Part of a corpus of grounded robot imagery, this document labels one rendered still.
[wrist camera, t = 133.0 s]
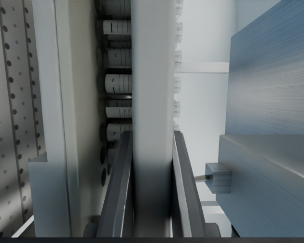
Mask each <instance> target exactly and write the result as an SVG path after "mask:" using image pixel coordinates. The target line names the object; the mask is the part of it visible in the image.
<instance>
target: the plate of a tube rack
mask: <svg viewBox="0 0 304 243"><path fill-rule="evenodd" d="M175 28H176V0H131V43H132V122H133V200H134V237H171V193H172V154H173V112H174V70H175Z"/></svg>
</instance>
